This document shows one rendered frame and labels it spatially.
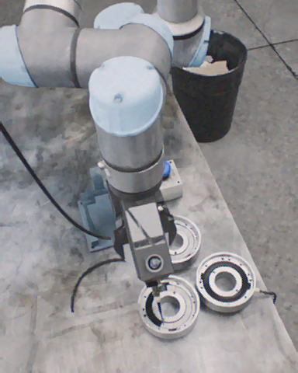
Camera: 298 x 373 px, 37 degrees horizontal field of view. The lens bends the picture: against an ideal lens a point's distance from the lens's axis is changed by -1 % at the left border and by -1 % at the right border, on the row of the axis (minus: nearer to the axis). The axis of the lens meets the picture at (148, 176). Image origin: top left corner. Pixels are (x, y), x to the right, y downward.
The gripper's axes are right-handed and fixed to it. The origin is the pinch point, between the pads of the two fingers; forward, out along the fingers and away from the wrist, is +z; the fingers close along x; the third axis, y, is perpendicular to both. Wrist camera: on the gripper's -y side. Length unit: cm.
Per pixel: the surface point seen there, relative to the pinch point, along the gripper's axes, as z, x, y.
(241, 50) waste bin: 53, -73, 113
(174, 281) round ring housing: 10.1, -4.4, 0.2
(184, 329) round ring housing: 9.1, -3.1, -9.0
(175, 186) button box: 8.9, -11.3, 19.6
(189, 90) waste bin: 61, -46, 104
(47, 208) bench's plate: 13.2, 15.3, 25.9
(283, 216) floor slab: 94, -69, 53
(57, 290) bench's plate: 13.1, 16.4, 6.6
